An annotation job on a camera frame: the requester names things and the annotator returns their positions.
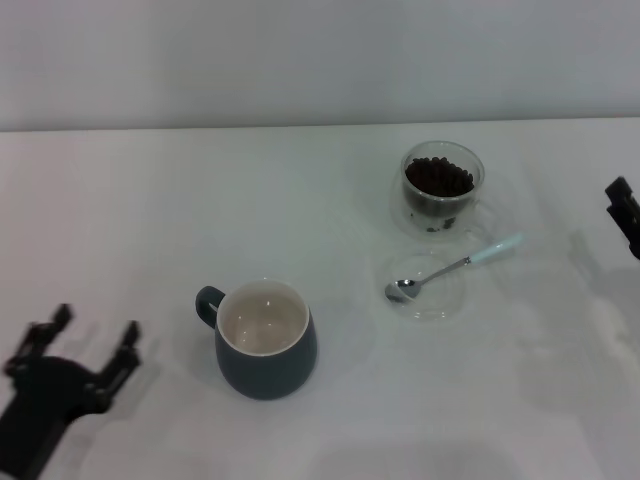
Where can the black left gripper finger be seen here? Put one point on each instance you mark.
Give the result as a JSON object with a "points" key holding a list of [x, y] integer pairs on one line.
{"points": [[117, 365], [40, 335]]}

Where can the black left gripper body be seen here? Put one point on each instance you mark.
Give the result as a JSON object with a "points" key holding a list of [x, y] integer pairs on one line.
{"points": [[40, 400]]}

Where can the dark grey mug white inside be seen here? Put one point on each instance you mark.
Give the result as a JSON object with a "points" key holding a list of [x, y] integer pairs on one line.
{"points": [[265, 370]]}

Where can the clear glass saucer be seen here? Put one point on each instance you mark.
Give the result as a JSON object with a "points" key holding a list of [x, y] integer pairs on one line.
{"points": [[442, 307]]}

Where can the coffee beans pile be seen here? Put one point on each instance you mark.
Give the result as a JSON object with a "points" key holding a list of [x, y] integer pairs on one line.
{"points": [[437, 177]]}

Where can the clear double-wall glass cup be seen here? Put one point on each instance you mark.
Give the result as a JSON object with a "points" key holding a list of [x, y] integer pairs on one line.
{"points": [[419, 212]]}

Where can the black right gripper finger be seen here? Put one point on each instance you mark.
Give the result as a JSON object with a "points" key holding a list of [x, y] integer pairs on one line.
{"points": [[627, 210]]}

